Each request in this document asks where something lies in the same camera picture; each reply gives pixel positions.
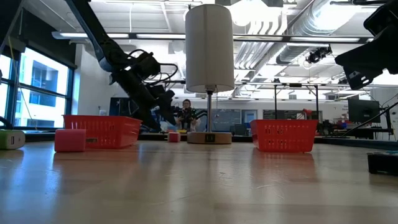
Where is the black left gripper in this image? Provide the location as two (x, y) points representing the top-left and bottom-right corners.
(109, 67), (177, 132)

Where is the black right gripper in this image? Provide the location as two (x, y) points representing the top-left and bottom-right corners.
(335, 0), (398, 91)

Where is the small red cube charger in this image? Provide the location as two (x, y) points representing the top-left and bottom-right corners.
(167, 131), (182, 143)

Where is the pink wall charger block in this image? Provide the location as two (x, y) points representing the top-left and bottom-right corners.
(54, 128), (99, 153)

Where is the black power bank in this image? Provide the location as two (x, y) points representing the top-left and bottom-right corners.
(366, 152), (398, 175)

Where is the green and white charger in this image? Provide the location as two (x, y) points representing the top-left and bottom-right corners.
(0, 129), (26, 151)

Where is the person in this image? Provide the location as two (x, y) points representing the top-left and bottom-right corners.
(175, 98), (201, 132)

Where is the black computer monitor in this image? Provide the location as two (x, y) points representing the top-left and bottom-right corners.
(347, 98), (381, 124)
(109, 97), (139, 118)

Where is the red plastic basket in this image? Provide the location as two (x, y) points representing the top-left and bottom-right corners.
(249, 119), (320, 154)
(62, 114), (143, 149)

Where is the long ceiling light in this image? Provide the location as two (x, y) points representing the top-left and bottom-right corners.
(233, 35), (374, 44)
(52, 30), (187, 40)

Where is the white shade table lamp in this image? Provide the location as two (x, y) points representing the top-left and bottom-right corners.
(185, 3), (236, 145)

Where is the black ceiling camera cluster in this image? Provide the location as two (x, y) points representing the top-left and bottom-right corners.
(306, 45), (333, 65)

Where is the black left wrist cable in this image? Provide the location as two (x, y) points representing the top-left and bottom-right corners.
(126, 48), (180, 88)

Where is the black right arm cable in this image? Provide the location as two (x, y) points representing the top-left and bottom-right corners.
(341, 102), (398, 138)

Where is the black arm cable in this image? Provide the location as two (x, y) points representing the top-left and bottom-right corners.
(0, 116), (14, 129)
(341, 102), (398, 138)

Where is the silver ventilation duct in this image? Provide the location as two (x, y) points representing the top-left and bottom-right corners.
(275, 0), (355, 65)

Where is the black metal frame stand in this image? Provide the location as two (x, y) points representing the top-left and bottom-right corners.
(272, 82), (320, 121)

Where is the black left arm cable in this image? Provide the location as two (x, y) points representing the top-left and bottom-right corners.
(0, 116), (14, 129)

